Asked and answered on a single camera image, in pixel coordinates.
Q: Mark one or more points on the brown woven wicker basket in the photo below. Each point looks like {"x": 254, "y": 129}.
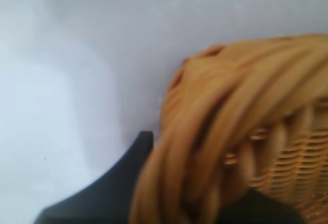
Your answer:
{"x": 230, "y": 93}

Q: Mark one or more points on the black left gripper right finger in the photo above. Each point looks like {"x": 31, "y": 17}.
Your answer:
{"x": 258, "y": 211}

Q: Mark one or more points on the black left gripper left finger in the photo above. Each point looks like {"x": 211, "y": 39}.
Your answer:
{"x": 107, "y": 190}

